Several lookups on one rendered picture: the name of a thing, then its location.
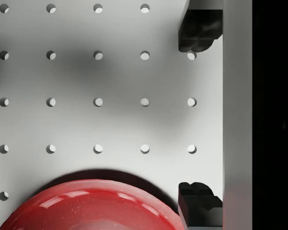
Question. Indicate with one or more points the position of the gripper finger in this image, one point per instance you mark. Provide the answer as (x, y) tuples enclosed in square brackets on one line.
[(196, 201), (199, 28)]

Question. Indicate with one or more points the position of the red plate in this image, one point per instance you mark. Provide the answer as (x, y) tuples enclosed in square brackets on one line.
[(98, 208)]

